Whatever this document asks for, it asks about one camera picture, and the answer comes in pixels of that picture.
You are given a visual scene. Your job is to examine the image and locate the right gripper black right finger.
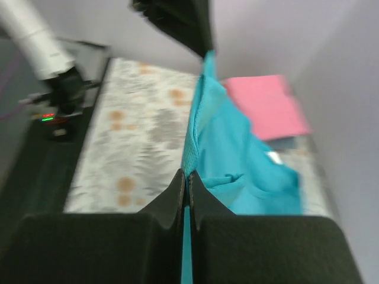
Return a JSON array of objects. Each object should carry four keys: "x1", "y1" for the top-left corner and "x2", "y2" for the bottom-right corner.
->
[{"x1": 189, "y1": 172, "x2": 362, "y2": 284}]

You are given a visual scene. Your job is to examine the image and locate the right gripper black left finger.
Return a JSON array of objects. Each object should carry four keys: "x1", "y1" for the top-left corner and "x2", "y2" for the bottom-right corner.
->
[{"x1": 1, "y1": 170, "x2": 185, "y2": 283}]

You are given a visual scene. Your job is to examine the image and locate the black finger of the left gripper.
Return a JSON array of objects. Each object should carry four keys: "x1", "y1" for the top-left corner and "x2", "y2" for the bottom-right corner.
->
[{"x1": 130, "y1": 0, "x2": 214, "y2": 58}]

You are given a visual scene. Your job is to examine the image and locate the teal t-shirt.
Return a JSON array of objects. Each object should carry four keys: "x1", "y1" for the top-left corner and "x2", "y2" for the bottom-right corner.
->
[{"x1": 181, "y1": 51, "x2": 303, "y2": 283}]

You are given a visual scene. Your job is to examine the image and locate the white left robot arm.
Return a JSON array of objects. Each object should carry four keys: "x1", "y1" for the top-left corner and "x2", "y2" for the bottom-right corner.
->
[{"x1": 1, "y1": 1, "x2": 214, "y2": 141}]

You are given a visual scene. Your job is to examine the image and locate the floral patterned table mat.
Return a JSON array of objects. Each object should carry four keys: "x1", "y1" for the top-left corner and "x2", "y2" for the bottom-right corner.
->
[{"x1": 64, "y1": 58, "x2": 333, "y2": 218}]

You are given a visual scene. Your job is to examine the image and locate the pink folded t-shirt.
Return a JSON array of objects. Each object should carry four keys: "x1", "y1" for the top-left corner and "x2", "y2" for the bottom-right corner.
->
[{"x1": 223, "y1": 75, "x2": 311, "y2": 141}]

